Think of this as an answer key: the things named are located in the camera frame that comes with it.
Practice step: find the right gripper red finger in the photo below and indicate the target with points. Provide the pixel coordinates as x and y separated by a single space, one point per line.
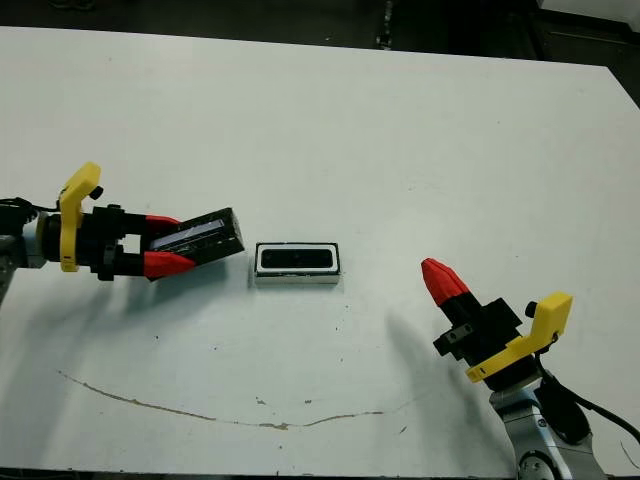
442 282

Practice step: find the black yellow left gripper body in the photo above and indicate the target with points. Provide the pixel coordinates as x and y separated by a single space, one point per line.
97 235

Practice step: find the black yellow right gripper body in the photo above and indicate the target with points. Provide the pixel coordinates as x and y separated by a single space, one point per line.
492 345

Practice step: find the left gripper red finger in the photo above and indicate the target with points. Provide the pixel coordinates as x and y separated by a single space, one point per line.
162 264
155 225

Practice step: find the black speckled box lid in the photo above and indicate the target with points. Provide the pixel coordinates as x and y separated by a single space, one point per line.
215 245

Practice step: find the small black camera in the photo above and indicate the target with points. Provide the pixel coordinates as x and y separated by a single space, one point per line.
295 259

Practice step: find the white furniture panel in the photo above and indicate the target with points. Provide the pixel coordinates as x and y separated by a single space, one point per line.
590 7

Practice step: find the white camera box base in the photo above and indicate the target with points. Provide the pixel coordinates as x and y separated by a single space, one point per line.
300 280

